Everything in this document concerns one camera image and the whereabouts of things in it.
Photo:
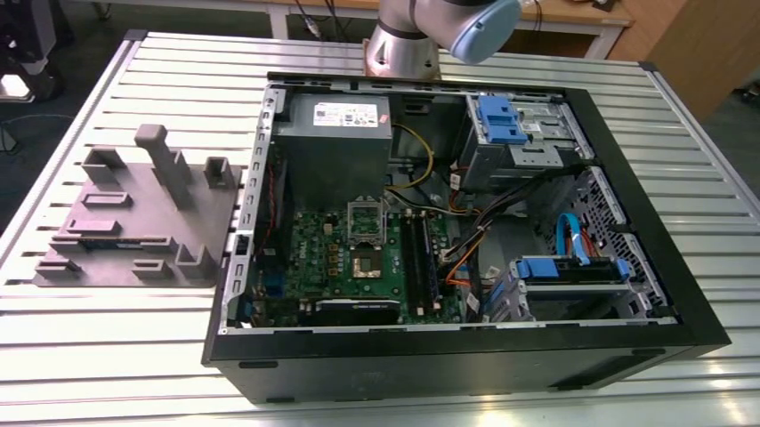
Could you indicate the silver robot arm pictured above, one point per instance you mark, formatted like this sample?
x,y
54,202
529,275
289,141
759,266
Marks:
x,y
404,49

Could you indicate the CPU socket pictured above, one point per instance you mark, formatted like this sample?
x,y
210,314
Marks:
x,y
368,267

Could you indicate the black table corner cap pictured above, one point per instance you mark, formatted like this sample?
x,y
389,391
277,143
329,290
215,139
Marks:
x,y
134,35
650,66

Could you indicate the grey parts rack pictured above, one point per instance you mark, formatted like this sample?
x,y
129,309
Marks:
x,y
149,213

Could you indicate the green RAM stick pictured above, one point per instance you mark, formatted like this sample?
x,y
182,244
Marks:
x,y
113,244

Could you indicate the grey power supply unit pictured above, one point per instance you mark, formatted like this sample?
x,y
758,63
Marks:
x,y
333,164

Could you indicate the blue port connector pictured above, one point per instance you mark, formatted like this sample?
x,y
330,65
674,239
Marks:
x,y
274,287
246,311

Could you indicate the green motherboard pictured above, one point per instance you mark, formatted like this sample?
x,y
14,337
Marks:
x,y
314,284

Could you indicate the RAM slot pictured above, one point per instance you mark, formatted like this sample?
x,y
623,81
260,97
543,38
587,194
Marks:
x,y
408,262
417,262

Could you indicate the black graphics card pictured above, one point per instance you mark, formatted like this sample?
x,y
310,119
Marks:
x,y
356,311

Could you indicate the silver drive cage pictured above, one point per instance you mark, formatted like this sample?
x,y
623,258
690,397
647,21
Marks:
x,y
493,164

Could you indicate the black PC case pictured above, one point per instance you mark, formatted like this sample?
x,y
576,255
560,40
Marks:
x,y
416,373

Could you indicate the hard disk in blue carrier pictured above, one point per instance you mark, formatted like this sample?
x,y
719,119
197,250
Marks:
x,y
537,269

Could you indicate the wooden desk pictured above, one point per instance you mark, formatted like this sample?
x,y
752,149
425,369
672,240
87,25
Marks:
x,y
593,20

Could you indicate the silver disk bay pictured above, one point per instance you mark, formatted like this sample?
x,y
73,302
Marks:
x,y
571,291

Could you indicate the wooden cabinet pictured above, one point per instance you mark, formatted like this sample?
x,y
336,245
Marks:
x,y
700,53

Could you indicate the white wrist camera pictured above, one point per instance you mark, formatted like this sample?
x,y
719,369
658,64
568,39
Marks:
x,y
14,86

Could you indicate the blue plastic drive bracket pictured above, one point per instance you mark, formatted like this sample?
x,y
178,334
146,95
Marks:
x,y
499,120

